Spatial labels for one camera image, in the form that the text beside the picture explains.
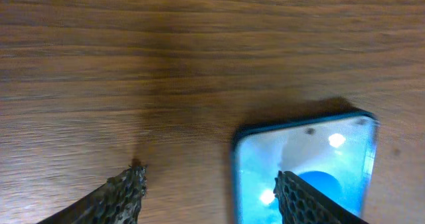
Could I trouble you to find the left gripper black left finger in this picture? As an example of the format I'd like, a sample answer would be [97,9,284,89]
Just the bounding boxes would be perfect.
[39,165,147,224]

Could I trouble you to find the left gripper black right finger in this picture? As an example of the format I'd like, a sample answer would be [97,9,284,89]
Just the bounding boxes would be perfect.
[273,171,368,224]

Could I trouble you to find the blue screen smartphone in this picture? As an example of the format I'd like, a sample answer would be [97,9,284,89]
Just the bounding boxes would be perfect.
[230,108,379,224]

